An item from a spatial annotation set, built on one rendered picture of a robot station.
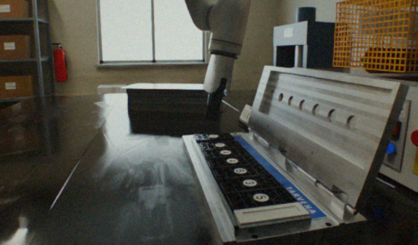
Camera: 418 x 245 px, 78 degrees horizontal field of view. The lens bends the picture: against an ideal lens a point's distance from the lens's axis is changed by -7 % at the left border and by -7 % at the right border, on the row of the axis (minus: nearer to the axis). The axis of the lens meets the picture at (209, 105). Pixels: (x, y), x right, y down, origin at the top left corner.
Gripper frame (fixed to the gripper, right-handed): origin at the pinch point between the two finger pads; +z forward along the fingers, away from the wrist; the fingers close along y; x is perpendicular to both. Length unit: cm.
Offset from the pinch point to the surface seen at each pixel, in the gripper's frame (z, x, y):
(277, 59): -32, 112, -207
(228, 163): 5.5, -0.1, 21.5
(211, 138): 5.6, 0.0, 5.0
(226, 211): 6.6, -4.7, 37.5
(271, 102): -6.1, 12.7, 7.0
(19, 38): 1, -178, -293
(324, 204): 4.4, 10.4, 37.7
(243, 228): 6.4, -3.6, 41.6
